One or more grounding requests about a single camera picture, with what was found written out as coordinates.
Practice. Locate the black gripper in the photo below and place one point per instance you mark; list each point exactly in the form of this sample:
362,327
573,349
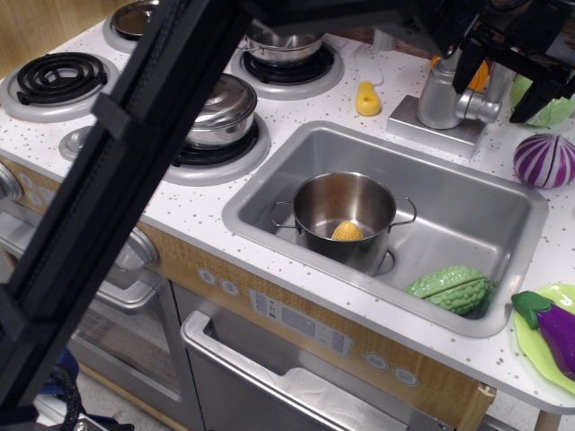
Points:
542,31

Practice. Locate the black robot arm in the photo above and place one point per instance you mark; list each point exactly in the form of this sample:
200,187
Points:
115,183

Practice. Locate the silver faucet lever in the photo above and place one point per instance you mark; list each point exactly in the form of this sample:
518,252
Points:
475,106

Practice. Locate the orange toy fruit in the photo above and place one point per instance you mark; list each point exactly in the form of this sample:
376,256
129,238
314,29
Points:
480,79

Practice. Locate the green toy cabbage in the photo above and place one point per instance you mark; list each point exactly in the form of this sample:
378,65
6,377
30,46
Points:
554,113

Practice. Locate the silver toy faucet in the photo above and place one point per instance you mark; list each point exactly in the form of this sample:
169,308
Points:
431,119

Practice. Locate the purple toy onion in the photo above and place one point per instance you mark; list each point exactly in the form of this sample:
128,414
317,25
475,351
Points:
545,161

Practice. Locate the yellow toy pear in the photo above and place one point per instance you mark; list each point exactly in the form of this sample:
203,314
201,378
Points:
367,102

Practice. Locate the green toy bitter melon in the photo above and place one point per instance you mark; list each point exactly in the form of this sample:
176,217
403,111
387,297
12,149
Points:
458,289

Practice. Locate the yellow toy corn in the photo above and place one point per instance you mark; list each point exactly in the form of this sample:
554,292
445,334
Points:
347,231

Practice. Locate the lime green plate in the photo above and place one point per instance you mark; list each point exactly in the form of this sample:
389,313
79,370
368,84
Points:
531,342

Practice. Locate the steel pot on back burner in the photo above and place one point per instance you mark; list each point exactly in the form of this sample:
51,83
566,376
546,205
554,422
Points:
270,48

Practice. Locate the purple toy eggplant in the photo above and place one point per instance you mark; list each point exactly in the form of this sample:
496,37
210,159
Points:
554,324

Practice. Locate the steel pan with lid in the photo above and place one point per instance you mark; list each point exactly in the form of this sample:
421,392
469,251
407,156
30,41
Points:
227,115

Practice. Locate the steel pan far back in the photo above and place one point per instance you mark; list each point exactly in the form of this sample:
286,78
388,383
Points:
130,21

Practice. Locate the silver dishwasher door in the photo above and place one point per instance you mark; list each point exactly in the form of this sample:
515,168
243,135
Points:
248,379

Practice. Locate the silver oven knob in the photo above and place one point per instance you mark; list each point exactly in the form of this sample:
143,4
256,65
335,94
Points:
137,252

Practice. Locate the silver stove knob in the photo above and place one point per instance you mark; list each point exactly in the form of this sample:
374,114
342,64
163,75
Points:
72,143

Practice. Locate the black coil burner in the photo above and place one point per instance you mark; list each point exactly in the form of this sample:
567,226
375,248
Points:
60,77

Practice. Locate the silver oven door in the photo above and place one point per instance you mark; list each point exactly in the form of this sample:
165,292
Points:
128,340

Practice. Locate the silver left edge knob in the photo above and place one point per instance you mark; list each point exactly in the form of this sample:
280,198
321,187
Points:
10,186

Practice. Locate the steel pot with handles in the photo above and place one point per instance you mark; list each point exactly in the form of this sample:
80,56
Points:
346,217

